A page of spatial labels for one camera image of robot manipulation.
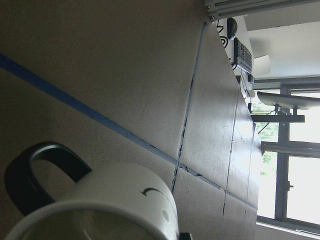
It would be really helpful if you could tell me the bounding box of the black computer mouse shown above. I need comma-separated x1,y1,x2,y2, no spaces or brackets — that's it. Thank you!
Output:
227,17,238,40

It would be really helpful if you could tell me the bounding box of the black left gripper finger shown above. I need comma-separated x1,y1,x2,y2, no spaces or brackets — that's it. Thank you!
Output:
179,232,192,240

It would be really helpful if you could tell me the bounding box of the aluminium frame post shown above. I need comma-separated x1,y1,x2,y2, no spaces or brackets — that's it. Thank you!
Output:
203,0,318,22

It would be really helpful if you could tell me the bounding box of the black keyboard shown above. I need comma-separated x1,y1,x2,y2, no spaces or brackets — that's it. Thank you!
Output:
233,37,253,74

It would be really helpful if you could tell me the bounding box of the curved monitor on stand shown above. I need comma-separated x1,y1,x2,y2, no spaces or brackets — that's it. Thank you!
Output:
251,91,320,123

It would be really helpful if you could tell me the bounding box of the white mug black handle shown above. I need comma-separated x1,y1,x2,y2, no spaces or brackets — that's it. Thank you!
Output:
4,142,180,240

